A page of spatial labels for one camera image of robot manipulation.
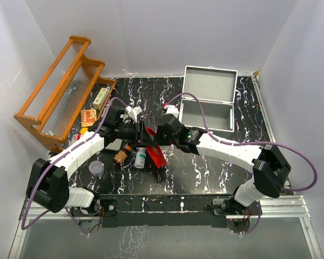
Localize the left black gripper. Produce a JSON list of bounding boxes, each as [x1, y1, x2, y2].
[[116, 120, 155, 148]]

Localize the red first aid pouch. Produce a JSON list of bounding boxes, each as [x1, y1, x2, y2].
[[146, 127, 167, 168]]

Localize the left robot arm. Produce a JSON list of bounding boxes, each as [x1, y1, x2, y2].
[[26, 105, 143, 215]]

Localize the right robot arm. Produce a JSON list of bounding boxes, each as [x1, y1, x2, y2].
[[154, 114, 291, 214]]

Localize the white medicine bottle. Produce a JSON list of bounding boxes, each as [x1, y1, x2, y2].
[[134, 147, 146, 169]]

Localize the brown medicine bottle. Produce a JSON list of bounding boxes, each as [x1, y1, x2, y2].
[[113, 145, 132, 165]]

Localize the green white medicine box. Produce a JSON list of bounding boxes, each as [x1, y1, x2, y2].
[[93, 87, 109, 111]]

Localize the red white medicine box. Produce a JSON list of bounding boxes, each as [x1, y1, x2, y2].
[[70, 134, 82, 144]]

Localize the grey plastic tray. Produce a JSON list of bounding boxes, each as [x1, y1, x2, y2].
[[105, 139, 123, 151]]

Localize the orange patterned box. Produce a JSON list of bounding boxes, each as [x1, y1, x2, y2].
[[80, 109, 97, 127]]

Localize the clear round container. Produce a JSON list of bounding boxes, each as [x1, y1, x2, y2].
[[89, 160, 104, 178]]

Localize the grey metal case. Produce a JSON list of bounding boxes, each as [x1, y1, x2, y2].
[[179, 65, 238, 133]]

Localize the wooden shelf rack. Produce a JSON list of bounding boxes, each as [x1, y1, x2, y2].
[[14, 36, 116, 153]]

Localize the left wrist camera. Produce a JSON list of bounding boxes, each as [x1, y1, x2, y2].
[[125, 106, 142, 122]]

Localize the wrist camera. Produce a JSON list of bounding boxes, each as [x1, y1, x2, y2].
[[163, 104, 179, 119], [125, 106, 142, 122]]

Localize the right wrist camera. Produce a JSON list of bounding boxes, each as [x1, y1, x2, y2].
[[163, 104, 179, 119]]

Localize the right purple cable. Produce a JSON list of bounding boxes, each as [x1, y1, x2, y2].
[[164, 92, 318, 235]]

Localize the purple cable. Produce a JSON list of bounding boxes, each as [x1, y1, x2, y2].
[[164, 92, 318, 235], [21, 97, 130, 234]]

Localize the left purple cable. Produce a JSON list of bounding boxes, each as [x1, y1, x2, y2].
[[21, 97, 130, 234]]

